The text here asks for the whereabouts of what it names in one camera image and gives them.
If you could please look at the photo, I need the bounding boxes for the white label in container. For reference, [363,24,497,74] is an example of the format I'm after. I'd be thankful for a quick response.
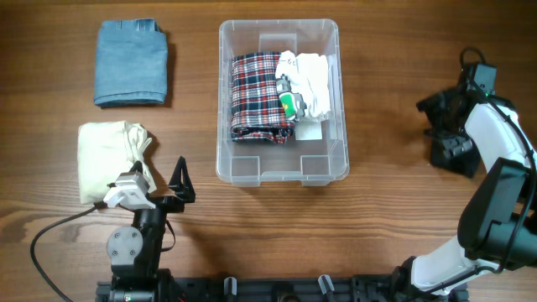
[295,121,323,141]

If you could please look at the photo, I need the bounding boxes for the folded blue denim jeans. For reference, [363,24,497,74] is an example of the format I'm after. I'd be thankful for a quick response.
[94,18,169,107]

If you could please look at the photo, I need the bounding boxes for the white printed t-shirt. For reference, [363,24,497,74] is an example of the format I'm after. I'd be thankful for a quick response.
[275,50,331,122]

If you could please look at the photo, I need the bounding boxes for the plaid flannel shirt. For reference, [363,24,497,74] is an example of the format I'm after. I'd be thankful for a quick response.
[231,51,295,144]

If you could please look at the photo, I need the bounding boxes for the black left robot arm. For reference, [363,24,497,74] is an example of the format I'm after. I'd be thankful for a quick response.
[104,157,196,301]

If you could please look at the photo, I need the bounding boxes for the folded cream cloth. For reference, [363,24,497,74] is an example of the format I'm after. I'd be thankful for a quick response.
[77,121,152,205]

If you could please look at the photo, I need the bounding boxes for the black garment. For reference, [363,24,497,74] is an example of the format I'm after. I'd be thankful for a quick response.
[425,124,481,178]

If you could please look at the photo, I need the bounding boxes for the clear plastic storage container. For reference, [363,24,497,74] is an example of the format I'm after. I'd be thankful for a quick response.
[216,18,350,187]

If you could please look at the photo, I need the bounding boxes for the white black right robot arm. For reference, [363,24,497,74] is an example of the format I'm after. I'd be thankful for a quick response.
[389,61,536,301]

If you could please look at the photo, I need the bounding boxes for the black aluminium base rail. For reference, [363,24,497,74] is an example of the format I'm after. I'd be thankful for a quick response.
[95,273,469,302]

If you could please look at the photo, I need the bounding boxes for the black left camera cable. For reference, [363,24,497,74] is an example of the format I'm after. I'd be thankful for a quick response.
[29,202,107,302]

